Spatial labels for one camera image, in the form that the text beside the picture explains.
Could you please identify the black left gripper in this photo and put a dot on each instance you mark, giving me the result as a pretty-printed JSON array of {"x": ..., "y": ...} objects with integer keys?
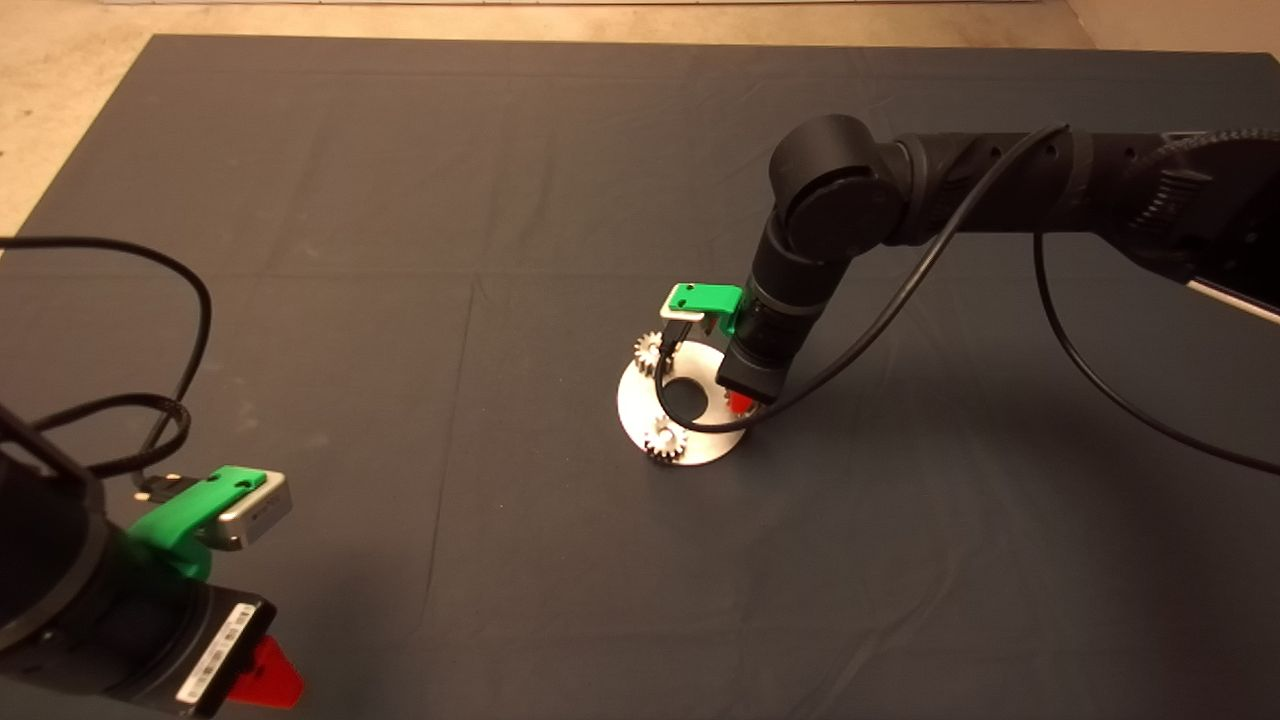
[{"x": 120, "y": 650}]

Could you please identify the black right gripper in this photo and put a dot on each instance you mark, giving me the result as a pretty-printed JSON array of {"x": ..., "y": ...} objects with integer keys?
[{"x": 760, "y": 355}]

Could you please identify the small steel planetary gear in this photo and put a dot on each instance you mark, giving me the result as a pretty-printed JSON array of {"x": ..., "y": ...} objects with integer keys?
[
  {"x": 647, "y": 352},
  {"x": 664, "y": 440}
]

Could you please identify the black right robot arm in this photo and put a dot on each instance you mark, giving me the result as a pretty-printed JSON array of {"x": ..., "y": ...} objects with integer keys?
[{"x": 1000, "y": 180}]

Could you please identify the round metal carrier plate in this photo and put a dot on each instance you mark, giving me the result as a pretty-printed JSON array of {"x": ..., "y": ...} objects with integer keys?
[{"x": 640, "y": 410}]

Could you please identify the dark grey table cloth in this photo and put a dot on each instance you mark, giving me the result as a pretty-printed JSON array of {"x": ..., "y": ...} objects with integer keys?
[{"x": 500, "y": 200}]

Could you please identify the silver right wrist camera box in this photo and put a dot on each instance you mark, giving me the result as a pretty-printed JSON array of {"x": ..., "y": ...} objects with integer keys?
[{"x": 685, "y": 314}]

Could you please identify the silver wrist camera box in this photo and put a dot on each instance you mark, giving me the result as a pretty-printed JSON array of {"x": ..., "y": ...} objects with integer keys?
[
  {"x": 685, "y": 314},
  {"x": 258, "y": 515}
]

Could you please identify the green right camera mount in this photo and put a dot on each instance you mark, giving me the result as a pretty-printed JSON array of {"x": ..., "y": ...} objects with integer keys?
[{"x": 710, "y": 297}]

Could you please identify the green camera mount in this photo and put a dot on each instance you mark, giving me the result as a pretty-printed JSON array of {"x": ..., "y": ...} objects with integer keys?
[
  {"x": 710, "y": 297},
  {"x": 180, "y": 515}
]

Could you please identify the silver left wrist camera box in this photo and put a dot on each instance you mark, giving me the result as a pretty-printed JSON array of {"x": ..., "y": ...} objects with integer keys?
[{"x": 258, "y": 515}]

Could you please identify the green left camera mount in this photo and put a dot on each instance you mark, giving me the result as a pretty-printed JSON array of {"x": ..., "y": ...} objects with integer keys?
[{"x": 180, "y": 515}]

